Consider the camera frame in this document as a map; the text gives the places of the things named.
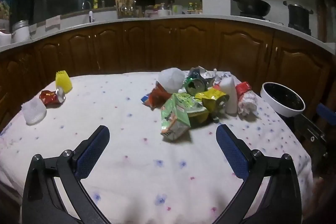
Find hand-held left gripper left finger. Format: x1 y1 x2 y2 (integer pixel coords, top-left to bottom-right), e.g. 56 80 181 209
22 125 111 224

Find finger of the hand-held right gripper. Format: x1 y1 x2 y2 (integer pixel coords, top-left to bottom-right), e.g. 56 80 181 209
316 103 336 123
294 114 330 161

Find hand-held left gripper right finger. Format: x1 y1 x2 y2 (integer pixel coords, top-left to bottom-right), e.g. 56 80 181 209
211 124 302 224

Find white trash bin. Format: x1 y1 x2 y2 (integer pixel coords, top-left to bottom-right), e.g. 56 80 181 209
260 81 306 118

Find printed paper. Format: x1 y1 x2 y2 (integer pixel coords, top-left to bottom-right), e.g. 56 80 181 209
188 66 218 83

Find floral white tablecloth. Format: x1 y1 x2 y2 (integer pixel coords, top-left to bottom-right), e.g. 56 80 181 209
0 70 314 224

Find red and white wrapper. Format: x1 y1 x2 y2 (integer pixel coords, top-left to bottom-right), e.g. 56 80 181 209
235 81 258 116

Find white plastic bottle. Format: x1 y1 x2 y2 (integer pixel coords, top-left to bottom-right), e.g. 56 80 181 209
219 76 238 115

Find yellow snack packet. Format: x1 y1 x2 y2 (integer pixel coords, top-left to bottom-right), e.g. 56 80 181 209
195 88 230 113

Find green juice carton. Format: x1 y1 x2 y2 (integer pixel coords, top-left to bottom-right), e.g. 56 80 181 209
160 93 209 142

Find small white foam fruit net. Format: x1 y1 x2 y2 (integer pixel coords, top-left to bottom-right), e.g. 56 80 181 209
21 99 47 125

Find crushed red can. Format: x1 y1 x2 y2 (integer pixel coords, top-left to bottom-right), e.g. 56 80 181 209
39 88 66 106

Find crushed green can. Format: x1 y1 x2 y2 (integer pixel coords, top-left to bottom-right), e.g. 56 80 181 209
184 77 206 96

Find silver foil wrapper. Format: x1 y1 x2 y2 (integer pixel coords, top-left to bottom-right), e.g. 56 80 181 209
214 70 233 85

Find yellow foam fruit net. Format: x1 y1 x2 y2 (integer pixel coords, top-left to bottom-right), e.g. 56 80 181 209
55 70 73 94

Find orange snack packet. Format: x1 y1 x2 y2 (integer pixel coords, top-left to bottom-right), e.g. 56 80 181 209
141 81 172 110

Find black cooking pot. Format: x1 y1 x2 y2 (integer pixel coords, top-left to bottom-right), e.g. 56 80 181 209
283 1 314 30

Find wooden lower cabinets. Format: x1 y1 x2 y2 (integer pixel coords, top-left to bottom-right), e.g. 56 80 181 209
0 17 336 130

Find black wok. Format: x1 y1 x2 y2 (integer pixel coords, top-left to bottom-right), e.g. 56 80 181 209
217 0 271 17

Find white kitchen countertop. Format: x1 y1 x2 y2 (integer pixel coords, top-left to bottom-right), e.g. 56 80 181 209
0 13 336 55

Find white metal canister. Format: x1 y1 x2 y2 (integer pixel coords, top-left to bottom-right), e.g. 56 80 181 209
12 20 30 42

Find condiment bottles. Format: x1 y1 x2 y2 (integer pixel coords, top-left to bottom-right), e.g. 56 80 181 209
188 2 202 14

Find utensil rack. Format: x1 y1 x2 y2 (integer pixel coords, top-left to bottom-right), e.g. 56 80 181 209
115 0 137 19

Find white jar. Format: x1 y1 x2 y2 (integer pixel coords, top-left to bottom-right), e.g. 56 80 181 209
157 3 172 17

